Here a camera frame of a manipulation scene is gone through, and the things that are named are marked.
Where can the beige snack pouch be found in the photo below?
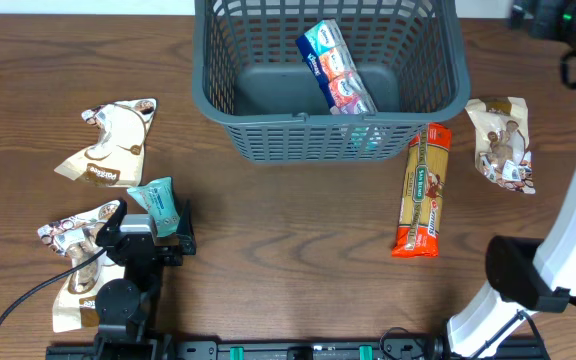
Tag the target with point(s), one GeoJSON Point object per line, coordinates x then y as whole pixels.
{"type": "Point", "coordinates": [74, 237]}
{"type": "Point", "coordinates": [502, 152]}
{"type": "Point", "coordinates": [116, 159]}

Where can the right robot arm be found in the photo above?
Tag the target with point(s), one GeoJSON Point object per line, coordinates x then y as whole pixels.
{"type": "Point", "coordinates": [524, 276]}

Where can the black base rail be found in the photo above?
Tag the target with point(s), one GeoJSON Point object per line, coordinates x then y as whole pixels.
{"type": "Point", "coordinates": [393, 348]}

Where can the blue tissue multipack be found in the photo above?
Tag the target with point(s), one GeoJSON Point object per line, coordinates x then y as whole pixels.
{"type": "Point", "coordinates": [326, 53]}

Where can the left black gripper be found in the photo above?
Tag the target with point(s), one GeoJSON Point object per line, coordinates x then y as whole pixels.
{"type": "Point", "coordinates": [185, 241]}

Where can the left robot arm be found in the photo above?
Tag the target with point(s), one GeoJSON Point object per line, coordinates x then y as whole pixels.
{"type": "Point", "coordinates": [127, 306]}

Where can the orange spaghetti packet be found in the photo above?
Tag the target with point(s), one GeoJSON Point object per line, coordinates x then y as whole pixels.
{"type": "Point", "coordinates": [421, 205]}

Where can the grey plastic basket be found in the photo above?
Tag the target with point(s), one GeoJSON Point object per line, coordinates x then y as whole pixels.
{"type": "Point", "coordinates": [249, 76]}

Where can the teal wipes packet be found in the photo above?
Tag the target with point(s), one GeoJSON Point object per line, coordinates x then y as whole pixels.
{"type": "Point", "coordinates": [157, 198]}

